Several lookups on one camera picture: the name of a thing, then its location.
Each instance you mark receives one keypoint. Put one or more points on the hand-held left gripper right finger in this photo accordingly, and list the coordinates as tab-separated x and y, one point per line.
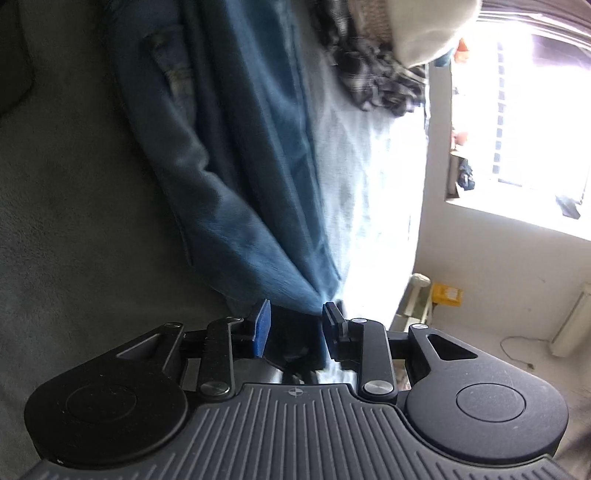
331	330

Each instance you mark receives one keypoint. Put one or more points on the striped curtain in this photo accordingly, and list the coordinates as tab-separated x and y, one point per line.
554	14

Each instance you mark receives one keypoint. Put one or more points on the small dark object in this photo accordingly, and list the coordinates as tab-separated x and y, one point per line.
569	206

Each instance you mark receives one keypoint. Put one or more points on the dark crumpled cloth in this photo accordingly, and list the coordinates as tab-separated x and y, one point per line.
466	175

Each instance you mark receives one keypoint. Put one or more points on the yellow box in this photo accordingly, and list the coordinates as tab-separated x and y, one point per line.
447	294

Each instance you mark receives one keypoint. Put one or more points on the bright window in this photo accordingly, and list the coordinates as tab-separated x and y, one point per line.
531	115

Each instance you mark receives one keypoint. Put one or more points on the white bedside furniture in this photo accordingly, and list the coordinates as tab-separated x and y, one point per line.
415	300

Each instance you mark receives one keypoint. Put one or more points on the blue denim jeans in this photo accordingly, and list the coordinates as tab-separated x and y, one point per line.
258	161

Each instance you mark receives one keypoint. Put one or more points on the bed with grey sheet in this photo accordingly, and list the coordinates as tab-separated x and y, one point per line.
69	230

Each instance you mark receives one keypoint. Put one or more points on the black white plaid shirt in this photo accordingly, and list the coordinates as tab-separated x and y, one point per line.
369	78

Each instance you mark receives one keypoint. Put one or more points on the beige houndstooth knit garment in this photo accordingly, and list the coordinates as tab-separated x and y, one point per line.
374	18

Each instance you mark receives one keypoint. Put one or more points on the cream fleece blanket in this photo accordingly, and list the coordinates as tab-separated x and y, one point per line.
429	32

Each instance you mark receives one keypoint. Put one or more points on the orange object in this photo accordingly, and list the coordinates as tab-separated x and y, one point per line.
459	137
461	50

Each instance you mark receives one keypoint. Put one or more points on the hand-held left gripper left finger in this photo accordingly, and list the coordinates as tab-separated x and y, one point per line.
262	327

